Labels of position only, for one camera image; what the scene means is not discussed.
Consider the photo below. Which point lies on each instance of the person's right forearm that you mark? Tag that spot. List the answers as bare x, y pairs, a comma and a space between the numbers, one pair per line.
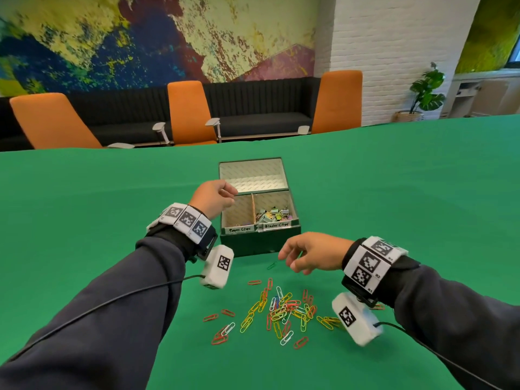
459, 320

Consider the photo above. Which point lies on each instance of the green table cloth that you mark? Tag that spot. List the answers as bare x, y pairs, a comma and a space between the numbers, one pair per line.
81, 207

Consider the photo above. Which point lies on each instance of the wrist marker band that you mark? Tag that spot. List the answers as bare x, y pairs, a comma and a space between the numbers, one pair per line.
187, 219
371, 261

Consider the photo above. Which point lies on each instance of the colourful wall mural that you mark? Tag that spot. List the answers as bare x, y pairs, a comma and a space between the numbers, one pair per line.
142, 40

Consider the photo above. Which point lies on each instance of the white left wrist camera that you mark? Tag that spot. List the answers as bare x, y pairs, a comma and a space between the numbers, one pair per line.
217, 266

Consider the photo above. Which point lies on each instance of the dark green divided box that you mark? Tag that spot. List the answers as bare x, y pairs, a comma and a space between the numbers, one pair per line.
264, 241

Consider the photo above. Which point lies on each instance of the person's left hand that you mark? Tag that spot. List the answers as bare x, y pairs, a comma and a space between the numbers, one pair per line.
213, 196

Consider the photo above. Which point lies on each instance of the heap of sorted binder clips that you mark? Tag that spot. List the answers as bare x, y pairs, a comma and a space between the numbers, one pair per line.
274, 215

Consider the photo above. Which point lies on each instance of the green yellow wall painting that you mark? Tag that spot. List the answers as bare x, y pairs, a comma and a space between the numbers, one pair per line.
487, 36

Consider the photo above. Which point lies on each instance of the dark framed window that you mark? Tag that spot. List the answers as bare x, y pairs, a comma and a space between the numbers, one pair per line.
515, 58

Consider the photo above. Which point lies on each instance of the person's right hand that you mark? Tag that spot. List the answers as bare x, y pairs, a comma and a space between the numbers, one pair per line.
321, 251

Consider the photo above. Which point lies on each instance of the white shelf unit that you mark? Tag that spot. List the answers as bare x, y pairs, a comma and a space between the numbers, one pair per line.
487, 95

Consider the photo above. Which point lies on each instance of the orange chair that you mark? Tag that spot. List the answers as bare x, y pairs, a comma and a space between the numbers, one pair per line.
53, 121
189, 111
339, 101

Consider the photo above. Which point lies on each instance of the person's left forearm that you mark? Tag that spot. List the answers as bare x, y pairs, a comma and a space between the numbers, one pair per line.
101, 320

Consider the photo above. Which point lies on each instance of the left wrist marker band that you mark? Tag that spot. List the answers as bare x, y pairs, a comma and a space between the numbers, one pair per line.
187, 219

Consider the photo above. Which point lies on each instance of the black bench sofa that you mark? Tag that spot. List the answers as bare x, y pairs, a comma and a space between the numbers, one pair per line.
264, 105

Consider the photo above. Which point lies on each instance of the right wrist marker band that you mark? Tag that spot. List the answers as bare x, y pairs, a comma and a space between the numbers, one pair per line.
371, 261

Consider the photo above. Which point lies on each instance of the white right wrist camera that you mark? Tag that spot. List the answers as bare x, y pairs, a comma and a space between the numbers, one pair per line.
355, 318

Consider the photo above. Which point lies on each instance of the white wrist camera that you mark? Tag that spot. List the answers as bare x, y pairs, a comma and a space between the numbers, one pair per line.
355, 318
217, 266

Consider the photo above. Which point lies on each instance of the pile of coloured paper clips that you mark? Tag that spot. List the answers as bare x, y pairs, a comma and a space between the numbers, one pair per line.
284, 310

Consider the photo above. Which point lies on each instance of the potted green plant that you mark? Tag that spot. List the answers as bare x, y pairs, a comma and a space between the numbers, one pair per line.
426, 91

